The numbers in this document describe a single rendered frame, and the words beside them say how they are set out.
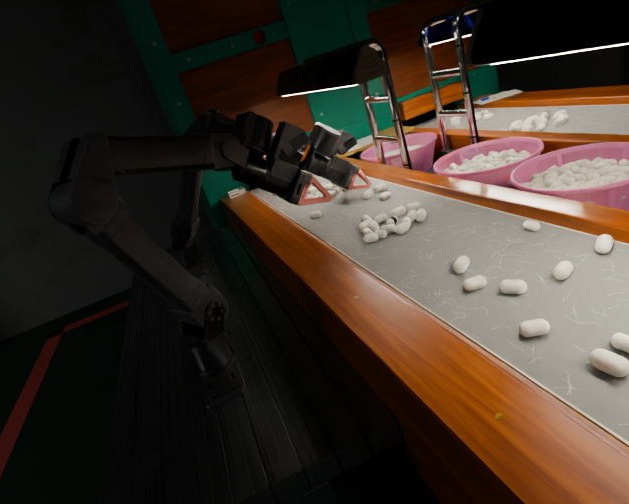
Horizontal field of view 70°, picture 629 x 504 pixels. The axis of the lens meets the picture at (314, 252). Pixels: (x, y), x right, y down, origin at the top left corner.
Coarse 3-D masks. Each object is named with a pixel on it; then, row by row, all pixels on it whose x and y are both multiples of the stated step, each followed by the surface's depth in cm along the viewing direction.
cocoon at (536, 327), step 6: (522, 324) 54; (528, 324) 54; (534, 324) 54; (540, 324) 53; (546, 324) 53; (522, 330) 54; (528, 330) 54; (534, 330) 53; (540, 330) 53; (546, 330) 53; (528, 336) 54
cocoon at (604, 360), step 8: (592, 352) 47; (600, 352) 46; (608, 352) 46; (592, 360) 47; (600, 360) 46; (608, 360) 45; (616, 360) 45; (624, 360) 45; (600, 368) 46; (608, 368) 45; (616, 368) 44; (624, 368) 44; (616, 376) 45; (624, 376) 45
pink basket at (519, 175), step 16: (592, 144) 99; (608, 144) 96; (624, 144) 94; (528, 160) 102; (544, 160) 102; (560, 160) 102; (592, 160) 99; (512, 176) 96; (528, 176) 101; (544, 192) 85; (560, 192) 82; (576, 192) 81; (592, 192) 80; (608, 192) 80; (624, 192) 80; (624, 208) 82
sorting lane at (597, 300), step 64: (256, 192) 168; (384, 192) 122; (384, 256) 87; (448, 256) 79; (512, 256) 72; (576, 256) 67; (448, 320) 62; (512, 320) 58; (576, 320) 55; (576, 384) 46
